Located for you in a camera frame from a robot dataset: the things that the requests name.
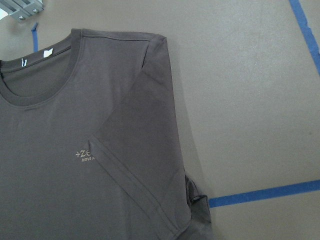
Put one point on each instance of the dark brown t-shirt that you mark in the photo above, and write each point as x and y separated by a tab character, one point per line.
89	144

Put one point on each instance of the aluminium frame post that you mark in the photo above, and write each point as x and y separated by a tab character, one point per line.
21	10

